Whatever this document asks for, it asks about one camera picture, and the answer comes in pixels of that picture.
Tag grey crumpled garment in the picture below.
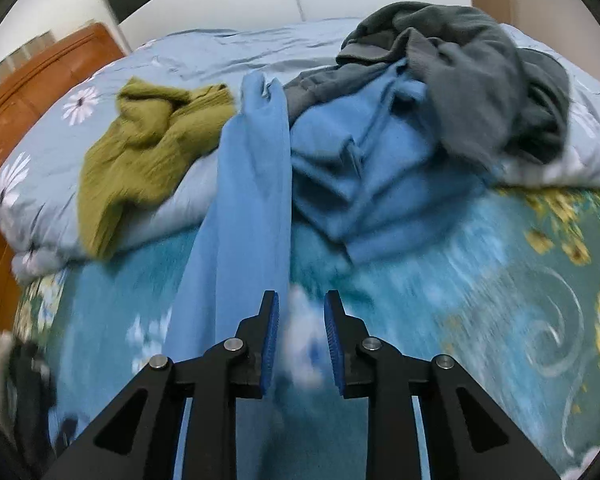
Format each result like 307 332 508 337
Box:
285 1 570 165

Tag light blue daisy duvet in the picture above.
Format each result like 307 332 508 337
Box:
0 2 600 284

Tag orange wooden headboard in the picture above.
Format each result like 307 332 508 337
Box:
0 22 127 334

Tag dark grey folded garment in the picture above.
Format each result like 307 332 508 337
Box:
0 330 56 479

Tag olive green knit garment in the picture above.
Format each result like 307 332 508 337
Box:
76 77 236 259

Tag blue sweatpants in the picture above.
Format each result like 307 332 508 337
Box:
164 62 486 479

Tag teal floral bed blanket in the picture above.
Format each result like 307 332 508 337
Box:
14 190 600 479

